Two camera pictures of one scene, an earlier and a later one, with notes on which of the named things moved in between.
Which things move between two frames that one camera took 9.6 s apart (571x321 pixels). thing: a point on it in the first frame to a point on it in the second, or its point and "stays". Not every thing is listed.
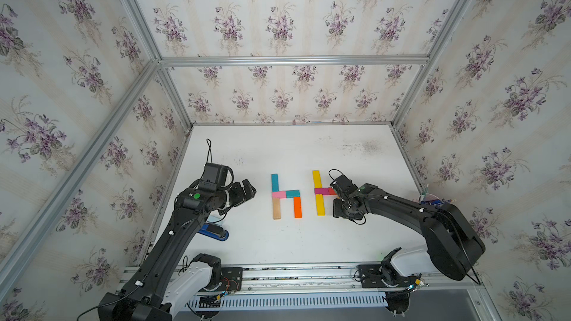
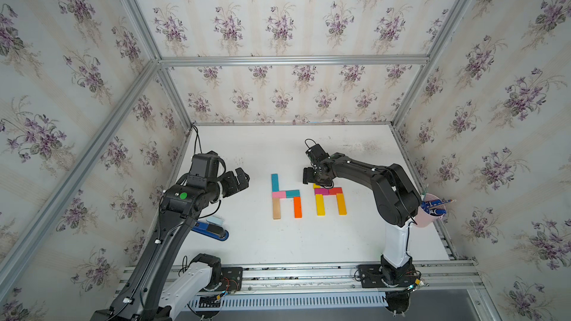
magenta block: x=323 y=191 stays
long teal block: x=274 y=183 stays
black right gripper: x=337 y=212 to x=307 y=177
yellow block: x=320 y=210 stays
